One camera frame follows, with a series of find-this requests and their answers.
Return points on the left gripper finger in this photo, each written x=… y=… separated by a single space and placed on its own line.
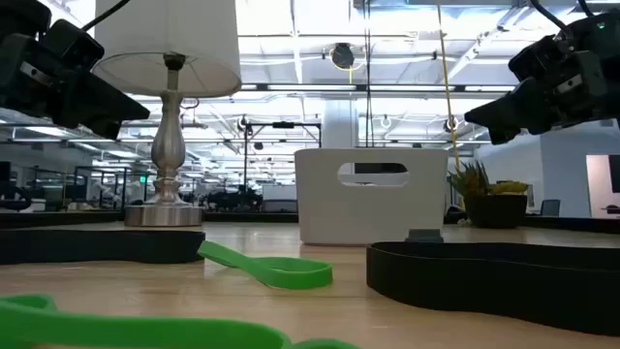
x=107 y=130
x=102 y=104

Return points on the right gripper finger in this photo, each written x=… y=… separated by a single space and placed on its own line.
x=518 y=109
x=504 y=136

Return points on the green rubber band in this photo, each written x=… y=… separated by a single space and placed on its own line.
x=300 y=282
x=145 y=334

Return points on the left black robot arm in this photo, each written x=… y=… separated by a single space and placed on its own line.
x=19 y=14

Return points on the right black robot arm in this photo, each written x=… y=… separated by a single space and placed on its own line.
x=605 y=43

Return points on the small black rubber band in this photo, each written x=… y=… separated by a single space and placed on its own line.
x=424 y=236

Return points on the white plastic bin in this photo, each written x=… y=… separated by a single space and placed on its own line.
x=329 y=213

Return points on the silver table lamp white shade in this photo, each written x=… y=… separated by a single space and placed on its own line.
x=167 y=145

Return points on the succulent plant in black pot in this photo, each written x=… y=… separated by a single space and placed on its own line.
x=494 y=211

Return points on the grey office chair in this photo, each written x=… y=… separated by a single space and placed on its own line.
x=550 y=207

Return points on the black background machine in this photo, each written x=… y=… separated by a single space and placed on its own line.
x=9 y=199

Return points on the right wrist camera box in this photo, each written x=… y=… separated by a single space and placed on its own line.
x=535 y=58

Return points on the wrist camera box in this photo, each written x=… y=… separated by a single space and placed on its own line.
x=72 y=46
x=535 y=58

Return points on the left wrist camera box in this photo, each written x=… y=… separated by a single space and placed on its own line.
x=72 y=46

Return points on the dark wall screen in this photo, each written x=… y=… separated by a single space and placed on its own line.
x=615 y=174

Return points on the black aluminium table frame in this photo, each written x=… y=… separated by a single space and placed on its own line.
x=58 y=219

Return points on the black background frame stand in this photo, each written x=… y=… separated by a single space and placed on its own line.
x=283 y=124

